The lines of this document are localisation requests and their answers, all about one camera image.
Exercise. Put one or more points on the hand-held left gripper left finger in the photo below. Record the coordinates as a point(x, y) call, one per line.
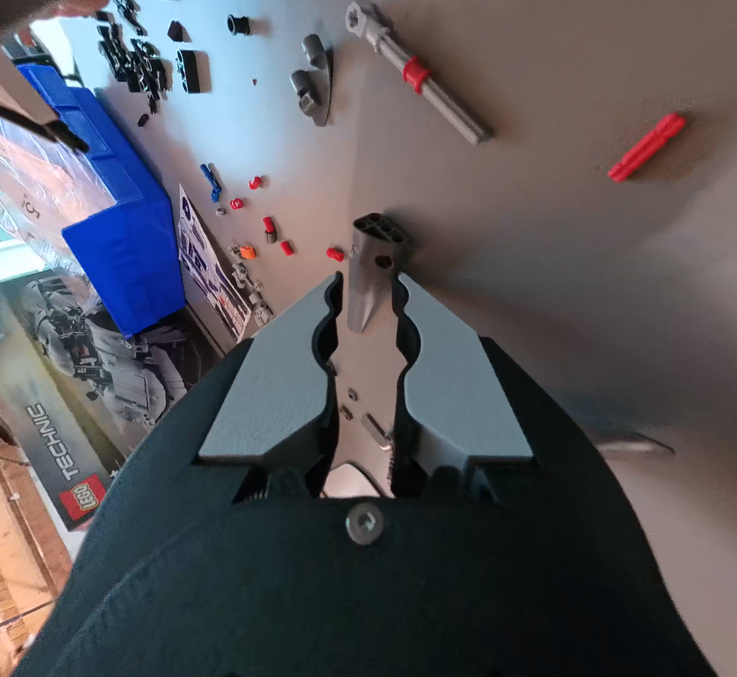
point(270, 400)

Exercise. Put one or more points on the blue plastic bin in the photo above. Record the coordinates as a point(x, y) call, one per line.
point(132, 262)

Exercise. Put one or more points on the orange lego piece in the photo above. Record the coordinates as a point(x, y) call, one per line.
point(247, 252)

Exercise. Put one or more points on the long grey lego axle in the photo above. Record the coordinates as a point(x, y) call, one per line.
point(449, 107)

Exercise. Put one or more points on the clear plastic bag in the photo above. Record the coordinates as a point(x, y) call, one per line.
point(46, 187)

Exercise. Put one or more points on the lego sticker sheet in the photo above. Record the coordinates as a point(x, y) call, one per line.
point(207, 274)

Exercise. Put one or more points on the dark grey lego panel piece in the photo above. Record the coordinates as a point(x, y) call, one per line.
point(316, 83)

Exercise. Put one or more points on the scattered small red lego bushes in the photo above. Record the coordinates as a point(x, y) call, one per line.
point(286, 248)

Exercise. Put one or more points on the light grey lego connector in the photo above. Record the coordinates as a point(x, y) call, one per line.
point(365, 23)

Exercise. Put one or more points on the dark grey flat lego tile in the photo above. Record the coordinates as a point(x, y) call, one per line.
point(375, 429)

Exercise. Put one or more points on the red lego bush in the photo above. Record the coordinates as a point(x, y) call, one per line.
point(416, 74)

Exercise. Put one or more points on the long red lego pin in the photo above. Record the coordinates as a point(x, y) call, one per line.
point(648, 147)

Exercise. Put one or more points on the dark grey tapered lego panel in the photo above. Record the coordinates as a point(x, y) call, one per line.
point(371, 274)

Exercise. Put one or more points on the pile of light grey connectors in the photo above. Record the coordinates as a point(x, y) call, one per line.
point(253, 291)

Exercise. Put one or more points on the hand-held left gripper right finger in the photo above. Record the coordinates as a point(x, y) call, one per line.
point(460, 400)

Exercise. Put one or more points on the scattered black lego pieces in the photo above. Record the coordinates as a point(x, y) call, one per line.
point(138, 60)

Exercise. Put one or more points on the lego set box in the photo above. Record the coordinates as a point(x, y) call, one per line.
point(86, 389)

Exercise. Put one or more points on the blue angled lego beam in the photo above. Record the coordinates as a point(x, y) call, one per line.
point(211, 181)

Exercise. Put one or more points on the small black lego piece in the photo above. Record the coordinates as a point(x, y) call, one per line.
point(238, 25)

